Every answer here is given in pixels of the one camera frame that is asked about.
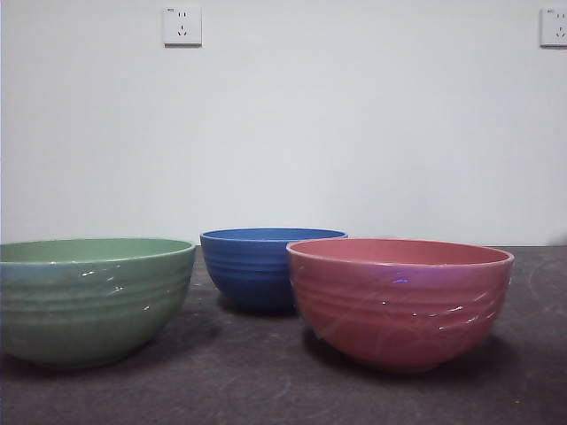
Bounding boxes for blue ribbed bowl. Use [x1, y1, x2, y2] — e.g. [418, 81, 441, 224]
[198, 227, 350, 317]

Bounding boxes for red ribbed bowl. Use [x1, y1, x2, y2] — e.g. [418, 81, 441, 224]
[285, 236, 517, 374]

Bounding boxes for white wall socket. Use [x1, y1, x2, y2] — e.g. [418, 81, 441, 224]
[162, 4, 204, 48]
[539, 7, 567, 50]

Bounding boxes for green ribbed bowl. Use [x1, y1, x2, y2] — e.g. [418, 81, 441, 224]
[0, 237, 198, 370]

